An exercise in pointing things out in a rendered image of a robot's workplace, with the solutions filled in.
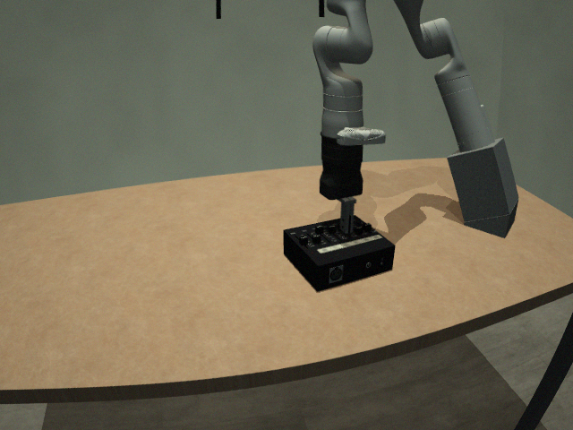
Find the black lighting desk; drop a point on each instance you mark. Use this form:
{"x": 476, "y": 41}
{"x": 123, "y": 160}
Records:
{"x": 331, "y": 258}

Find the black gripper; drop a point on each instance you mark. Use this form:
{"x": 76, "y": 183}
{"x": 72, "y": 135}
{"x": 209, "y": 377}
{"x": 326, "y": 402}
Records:
{"x": 341, "y": 178}

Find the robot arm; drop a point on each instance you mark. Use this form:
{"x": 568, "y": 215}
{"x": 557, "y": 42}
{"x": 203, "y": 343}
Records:
{"x": 352, "y": 44}

